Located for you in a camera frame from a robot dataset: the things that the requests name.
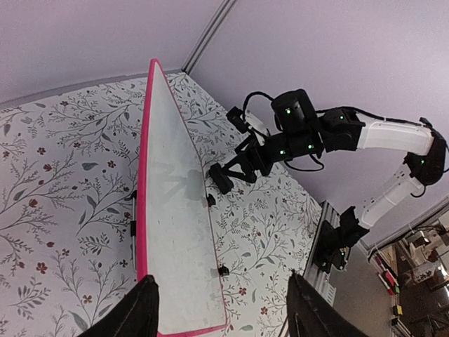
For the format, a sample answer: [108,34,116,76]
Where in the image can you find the front aluminium rail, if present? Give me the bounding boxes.
[276,200,340,337]

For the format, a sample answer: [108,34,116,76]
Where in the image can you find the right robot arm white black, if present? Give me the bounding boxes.
[210,89,448,230]

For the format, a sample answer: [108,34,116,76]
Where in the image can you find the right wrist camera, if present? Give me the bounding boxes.
[226,107,270,140]

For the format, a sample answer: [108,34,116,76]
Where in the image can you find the pink framed whiteboard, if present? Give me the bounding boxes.
[135,59,227,336]

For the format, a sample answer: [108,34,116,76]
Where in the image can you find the floral patterned table mat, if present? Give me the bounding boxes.
[1,77,321,336]

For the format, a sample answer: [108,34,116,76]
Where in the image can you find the wire easel stand black tips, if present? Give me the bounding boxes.
[129,190,229,280]

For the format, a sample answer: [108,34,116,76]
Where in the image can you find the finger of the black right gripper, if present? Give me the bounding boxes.
[222,138,262,172]
[224,164,257,183]

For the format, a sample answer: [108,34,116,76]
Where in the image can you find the right aluminium frame post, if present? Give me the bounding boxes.
[181,0,238,74]

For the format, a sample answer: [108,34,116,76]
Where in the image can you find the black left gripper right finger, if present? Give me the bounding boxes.
[286,272,366,337]

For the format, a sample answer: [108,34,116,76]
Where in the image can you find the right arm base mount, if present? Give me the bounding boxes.
[313,206,369,274]

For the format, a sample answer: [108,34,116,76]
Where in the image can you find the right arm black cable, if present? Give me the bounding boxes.
[242,91,276,117]

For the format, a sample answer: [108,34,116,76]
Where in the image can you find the blue whiteboard eraser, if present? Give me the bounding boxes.
[209,163,234,194]

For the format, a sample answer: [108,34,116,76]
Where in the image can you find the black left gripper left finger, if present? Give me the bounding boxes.
[79,275,159,337]

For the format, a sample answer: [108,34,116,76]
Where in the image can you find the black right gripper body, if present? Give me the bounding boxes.
[248,135,324,176]

